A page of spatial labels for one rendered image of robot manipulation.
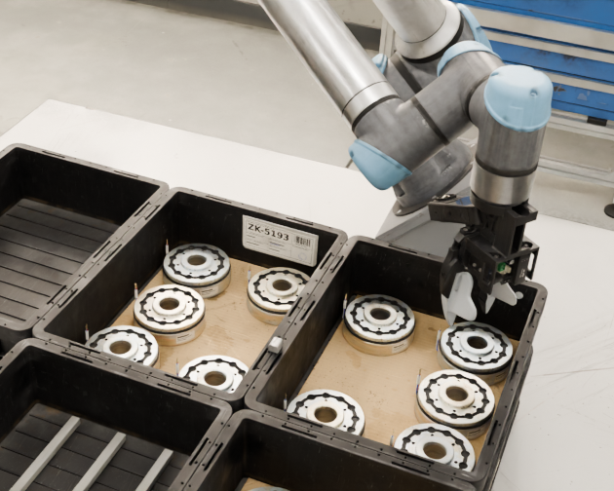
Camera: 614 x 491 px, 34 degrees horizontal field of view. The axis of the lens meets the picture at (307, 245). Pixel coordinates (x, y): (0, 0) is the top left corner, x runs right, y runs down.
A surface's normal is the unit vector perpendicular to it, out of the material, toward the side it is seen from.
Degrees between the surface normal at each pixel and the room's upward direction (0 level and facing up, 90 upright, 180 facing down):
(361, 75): 31
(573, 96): 90
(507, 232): 90
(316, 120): 0
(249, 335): 0
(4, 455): 0
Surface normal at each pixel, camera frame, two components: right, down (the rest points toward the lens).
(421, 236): -0.35, 0.54
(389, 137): -0.33, -0.16
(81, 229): 0.05, -0.81
